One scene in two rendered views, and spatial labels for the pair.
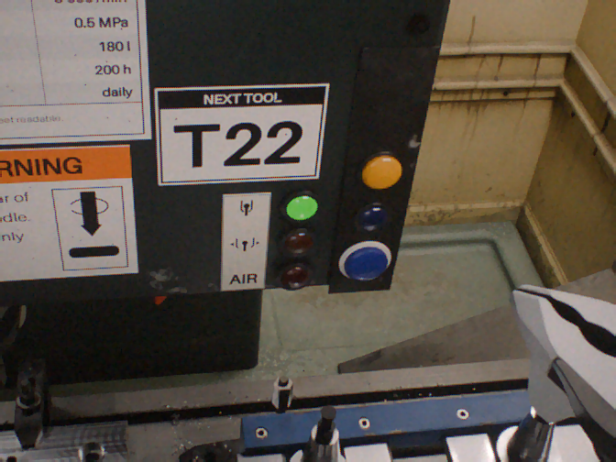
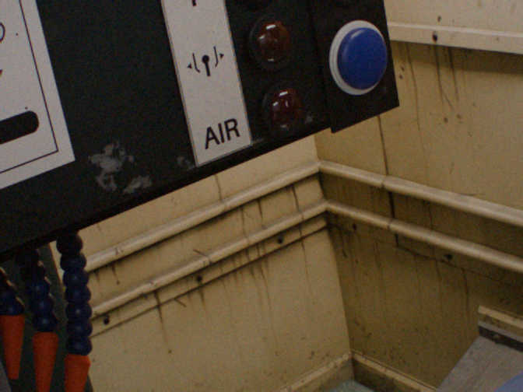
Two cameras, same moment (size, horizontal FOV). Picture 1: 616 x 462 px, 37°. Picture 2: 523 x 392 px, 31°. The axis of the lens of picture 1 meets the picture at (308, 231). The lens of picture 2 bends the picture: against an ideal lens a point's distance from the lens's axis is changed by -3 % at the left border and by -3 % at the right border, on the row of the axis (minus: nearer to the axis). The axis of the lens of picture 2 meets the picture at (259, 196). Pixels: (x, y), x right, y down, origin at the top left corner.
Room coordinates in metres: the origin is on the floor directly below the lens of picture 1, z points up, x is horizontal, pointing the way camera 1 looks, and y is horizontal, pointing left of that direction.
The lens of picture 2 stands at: (0.04, 0.15, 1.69)
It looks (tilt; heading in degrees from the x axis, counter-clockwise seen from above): 21 degrees down; 342
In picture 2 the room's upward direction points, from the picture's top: 11 degrees counter-clockwise
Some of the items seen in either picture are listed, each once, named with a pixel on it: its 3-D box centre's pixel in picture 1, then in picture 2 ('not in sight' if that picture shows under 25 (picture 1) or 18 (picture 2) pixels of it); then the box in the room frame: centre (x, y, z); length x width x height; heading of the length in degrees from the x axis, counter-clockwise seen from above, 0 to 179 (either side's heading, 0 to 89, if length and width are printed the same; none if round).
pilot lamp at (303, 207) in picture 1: (302, 206); not in sight; (0.43, 0.01, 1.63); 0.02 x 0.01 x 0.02; 104
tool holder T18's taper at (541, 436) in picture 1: (535, 433); not in sight; (0.55, -0.25, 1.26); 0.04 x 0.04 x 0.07
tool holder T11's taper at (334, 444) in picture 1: (322, 454); not in sight; (0.50, -0.04, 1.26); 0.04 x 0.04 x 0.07
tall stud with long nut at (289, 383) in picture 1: (280, 407); not in sight; (0.76, 0.01, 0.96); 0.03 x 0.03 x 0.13
